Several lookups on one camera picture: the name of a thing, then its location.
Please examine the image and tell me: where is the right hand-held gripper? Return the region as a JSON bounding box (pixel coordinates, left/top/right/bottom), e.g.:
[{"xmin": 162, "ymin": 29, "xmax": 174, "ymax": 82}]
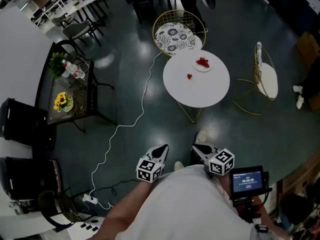
[{"xmin": 191, "ymin": 143, "xmax": 235, "ymax": 177}]

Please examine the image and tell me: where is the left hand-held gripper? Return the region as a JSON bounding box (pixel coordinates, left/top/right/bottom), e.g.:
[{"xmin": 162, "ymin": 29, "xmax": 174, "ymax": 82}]
[{"xmin": 136, "ymin": 143, "xmax": 170, "ymax": 184}]

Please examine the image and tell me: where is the white plate of strawberries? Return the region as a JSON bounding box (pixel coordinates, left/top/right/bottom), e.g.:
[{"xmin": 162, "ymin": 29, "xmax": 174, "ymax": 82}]
[{"xmin": 192, "ymin": 55, "xmax": 213, "ymax": 73}]

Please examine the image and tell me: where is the person's right forearm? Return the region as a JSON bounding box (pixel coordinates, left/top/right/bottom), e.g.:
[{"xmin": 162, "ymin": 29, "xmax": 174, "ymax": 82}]
[{"xmin": 214, "ymin": 175, "xmax": 292, "ymax": 240}]

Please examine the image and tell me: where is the person's left forearm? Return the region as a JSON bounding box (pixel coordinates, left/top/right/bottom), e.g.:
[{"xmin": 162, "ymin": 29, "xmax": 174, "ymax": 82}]
[{"xmin": 87, "ymin": 175, "xmax": 161, "ymax": 240}]

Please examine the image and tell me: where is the black monitor screen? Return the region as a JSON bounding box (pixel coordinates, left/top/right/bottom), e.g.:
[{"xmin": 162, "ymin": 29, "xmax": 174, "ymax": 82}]
[{"xmin": 229, "ymin": 165, "xmax": 273, "ymax": 201}]

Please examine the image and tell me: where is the person's white shirt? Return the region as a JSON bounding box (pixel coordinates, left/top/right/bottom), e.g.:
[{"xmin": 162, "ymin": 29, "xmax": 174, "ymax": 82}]
[{"xmin": 114, "ymin": 164, "xmax": 261, "ymax": 240}]

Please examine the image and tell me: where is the white power strip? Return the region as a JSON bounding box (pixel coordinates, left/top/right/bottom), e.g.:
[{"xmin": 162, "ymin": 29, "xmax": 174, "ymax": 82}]
[{"xmin": 82, "ymin": 193, "xmax": 99, "ymax": 205}]

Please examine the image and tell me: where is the round white table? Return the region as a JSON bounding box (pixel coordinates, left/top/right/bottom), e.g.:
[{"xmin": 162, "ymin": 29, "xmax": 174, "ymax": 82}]
[{"xmin": 162, "ymin": 49, "xmax": 231, "ymax": 125}]

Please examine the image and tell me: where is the wooden cabinet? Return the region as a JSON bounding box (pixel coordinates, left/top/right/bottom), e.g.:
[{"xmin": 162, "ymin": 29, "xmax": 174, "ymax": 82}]
[{"xmin": 277, "ymin": 156, "xmax": 320, "ymax": 205}]

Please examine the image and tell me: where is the black round stool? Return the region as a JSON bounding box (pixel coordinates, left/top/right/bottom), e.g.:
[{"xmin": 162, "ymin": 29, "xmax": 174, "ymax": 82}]
[{"xmin": 37, "ymin": 190, "xmax": 78, "ymax": 229}]

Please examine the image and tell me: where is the black glass side table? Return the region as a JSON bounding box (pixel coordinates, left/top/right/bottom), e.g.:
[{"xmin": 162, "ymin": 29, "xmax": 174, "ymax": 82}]
[{"xmin": 34, "ymin": 42, "xmax": 118, "ymax": 134}]

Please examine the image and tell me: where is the sunflower pot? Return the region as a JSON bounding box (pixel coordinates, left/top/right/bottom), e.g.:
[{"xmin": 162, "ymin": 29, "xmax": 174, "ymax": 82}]
[{"xmin": 53, "ymin": 91, "xmax": 75, "ymax": 113}]

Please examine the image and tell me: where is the clear plastic bottle red label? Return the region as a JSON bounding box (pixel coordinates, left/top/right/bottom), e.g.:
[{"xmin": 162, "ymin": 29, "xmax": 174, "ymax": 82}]
[
  {"xmin": 61, "ymin": 60, "xmax": 85, "ymax": 76},
  {"xmin": 61, "ymin": 67, "xmax": 86, "ymax": 80}
]

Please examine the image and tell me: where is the black plastic crate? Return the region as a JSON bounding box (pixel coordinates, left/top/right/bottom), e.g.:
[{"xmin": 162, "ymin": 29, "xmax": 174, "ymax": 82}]
[
  {"xmin": 0, "ymin": 156, "xmax": 62, "ymax": 202},
  {"xmin": 0, "ymin": 97, "xmax": 56, "ymax": 150}
]

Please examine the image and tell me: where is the round floral cushion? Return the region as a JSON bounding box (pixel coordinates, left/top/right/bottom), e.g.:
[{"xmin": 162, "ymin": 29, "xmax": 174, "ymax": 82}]
[{"xmin": 154, "ymin": 23, "xmax": 196, "ymax": 55}]

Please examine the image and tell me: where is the green potted plant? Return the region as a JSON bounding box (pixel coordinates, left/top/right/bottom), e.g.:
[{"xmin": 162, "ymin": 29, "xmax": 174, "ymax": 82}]
[{"xmin": 48, "ymin": 51, "xmax": 66, "ymax": 79}]

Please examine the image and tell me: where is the black metal chair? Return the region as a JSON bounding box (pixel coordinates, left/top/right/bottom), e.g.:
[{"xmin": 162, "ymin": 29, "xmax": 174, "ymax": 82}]
[{"xmin": 53, "ymin": 39, "xmax": 91, "ymax": 67}]

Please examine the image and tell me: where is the brown cardboard box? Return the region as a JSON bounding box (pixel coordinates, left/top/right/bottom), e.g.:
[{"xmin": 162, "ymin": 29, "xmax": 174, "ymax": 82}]
[{"xmin": 296, "ymin": 31, "xmax": 320, "ymax": 69}]

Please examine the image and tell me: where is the grey upholstered chair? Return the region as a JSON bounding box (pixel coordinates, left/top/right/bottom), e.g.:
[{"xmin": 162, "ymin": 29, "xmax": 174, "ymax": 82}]
[{"xmin": 62, "ymin": 19, "xmax": 105, "ymax": 47}]

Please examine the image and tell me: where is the black cable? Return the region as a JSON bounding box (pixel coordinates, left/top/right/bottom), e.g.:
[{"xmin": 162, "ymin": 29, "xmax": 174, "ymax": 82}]
[{"xmin": 94, "ymin": 178, "xmax": 141, "ymax": 197}]

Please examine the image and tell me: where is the black monitor mount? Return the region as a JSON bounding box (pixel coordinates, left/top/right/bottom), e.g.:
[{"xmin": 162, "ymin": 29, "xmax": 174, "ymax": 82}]
[{"xmin": 232, "ymin": 196, "xmax": 266, "ymax": 225}]

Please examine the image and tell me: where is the white power cable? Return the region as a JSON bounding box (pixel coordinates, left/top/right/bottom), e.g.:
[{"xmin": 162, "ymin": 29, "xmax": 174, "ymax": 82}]
[{"xmin": 88, "ymin": 51, "xmax": 163, "ymax": 210}]

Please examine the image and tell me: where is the grey bag strap with buckle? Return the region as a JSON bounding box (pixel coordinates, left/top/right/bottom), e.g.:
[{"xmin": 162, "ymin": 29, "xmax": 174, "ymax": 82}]
[{"xmin": 254, "ymin": 223, "xmax": 270, "ymax": 234}]

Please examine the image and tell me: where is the gold wire chair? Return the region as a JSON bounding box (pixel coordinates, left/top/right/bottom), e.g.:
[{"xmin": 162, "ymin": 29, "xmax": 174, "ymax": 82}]
[
  {"xmin": 232, "ymin": 41, "xmax": 279, "ymax": 116},
  {"xmin": 152, "ymin": 9, "xmax": 208, "ymax": 57}
]

